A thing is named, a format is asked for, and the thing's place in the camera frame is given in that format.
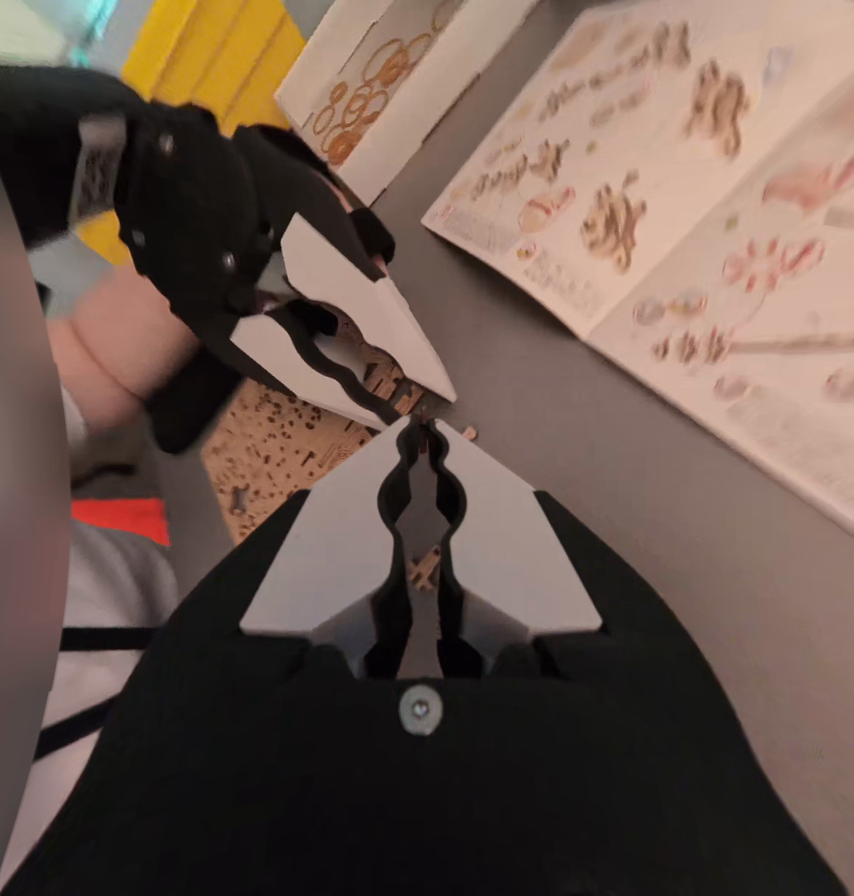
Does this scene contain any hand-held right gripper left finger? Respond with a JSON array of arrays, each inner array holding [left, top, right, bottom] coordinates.
[[239, 417, 417, 679]]

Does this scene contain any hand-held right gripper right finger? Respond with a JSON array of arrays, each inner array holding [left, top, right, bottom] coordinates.
[[430, 419, 604, 678]]

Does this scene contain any laser-cut wooden parts sheet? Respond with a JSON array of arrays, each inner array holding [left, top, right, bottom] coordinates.
[[200, 318, 431, 546]]

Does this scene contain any small wooden key-shaped part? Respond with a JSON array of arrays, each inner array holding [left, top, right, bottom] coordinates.
[[406, 545, 444, 590]]

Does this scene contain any white cardboard box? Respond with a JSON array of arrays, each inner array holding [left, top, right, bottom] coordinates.
[[273, 0, 543, 207]]

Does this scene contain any orange cloth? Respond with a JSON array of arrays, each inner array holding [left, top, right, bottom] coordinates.
[[71, 497, 172, 548]]

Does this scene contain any yellow plastic bin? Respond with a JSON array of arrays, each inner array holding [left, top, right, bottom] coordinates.
[[77, 0, 309, 266]]

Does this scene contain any person's left forearm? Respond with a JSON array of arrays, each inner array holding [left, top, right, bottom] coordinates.
[[45, 265, 204, 428]]

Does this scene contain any black wrist strap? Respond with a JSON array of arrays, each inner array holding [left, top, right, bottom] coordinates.
[[147, 353, 244, 457]]

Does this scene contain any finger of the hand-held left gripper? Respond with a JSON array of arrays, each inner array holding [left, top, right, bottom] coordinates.
[[228, 308, 408, 431], [278, 212, 459, 407]]

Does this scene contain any person in white shirt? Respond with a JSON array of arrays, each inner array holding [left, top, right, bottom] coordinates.
[[38, 518, 183, 764]]

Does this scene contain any open instruction booklet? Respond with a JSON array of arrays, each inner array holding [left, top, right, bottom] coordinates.
[[422, 0, 854, 548]]

